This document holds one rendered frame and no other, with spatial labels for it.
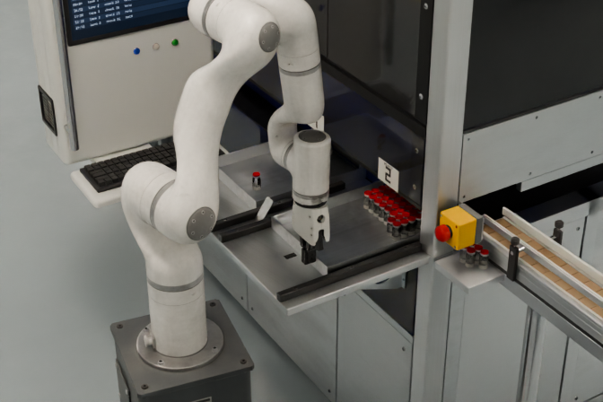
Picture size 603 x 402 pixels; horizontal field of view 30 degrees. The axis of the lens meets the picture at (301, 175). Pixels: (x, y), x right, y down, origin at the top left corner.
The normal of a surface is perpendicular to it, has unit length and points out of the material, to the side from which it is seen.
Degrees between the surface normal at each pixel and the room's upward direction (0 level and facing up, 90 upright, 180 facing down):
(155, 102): 90
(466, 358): 90
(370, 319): 90
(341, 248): 0
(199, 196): 64
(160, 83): 90
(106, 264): 0
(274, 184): 0
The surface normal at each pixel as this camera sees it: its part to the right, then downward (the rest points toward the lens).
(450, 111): 0.52, 0.44
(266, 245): 0.00, -0.86
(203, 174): 0.61, -0.06
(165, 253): 0.03, -0.50
